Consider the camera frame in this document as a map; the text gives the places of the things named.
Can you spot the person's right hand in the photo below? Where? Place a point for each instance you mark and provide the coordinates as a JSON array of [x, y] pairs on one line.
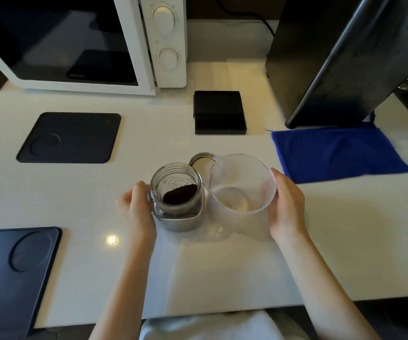
[[289, 212]]

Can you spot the person's left hand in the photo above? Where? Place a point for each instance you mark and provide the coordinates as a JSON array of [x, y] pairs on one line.
[[140, 215]]

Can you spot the dark brown coffee grounds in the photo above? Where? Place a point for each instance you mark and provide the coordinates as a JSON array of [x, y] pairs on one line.
[[180, 194]]

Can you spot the translucent plastic measuring cup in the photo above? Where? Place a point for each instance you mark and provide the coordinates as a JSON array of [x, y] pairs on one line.
[[239, 198]]

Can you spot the gold metal jar lid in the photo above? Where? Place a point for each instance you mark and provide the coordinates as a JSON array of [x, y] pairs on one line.
[[200, 162]]

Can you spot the person's right forearm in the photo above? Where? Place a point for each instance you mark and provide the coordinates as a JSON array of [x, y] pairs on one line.
[[324, 293]]

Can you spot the person's left forearm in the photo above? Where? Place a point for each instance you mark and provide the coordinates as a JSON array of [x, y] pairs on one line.
[[122, 297]]

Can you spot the small black scale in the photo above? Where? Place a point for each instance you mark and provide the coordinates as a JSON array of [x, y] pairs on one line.
[[219, 109]]

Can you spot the person's white clothing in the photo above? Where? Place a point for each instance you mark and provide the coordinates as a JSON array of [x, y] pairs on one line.
[[218, 327]]

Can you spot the blue cloth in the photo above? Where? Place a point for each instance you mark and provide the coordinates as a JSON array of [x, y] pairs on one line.
[[338, 155]]

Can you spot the small black square mat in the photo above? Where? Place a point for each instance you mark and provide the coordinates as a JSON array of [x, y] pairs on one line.
[[76, 138]]

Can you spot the black glossy appliance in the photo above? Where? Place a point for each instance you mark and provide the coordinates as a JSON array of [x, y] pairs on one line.
[[296, 67]]

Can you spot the white microwave oven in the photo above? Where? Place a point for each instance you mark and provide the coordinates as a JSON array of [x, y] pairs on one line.
[[143, 60]]

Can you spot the white microwave knob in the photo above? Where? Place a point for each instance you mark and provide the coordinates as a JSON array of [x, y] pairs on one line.
[[168, 58], [163, 19]]

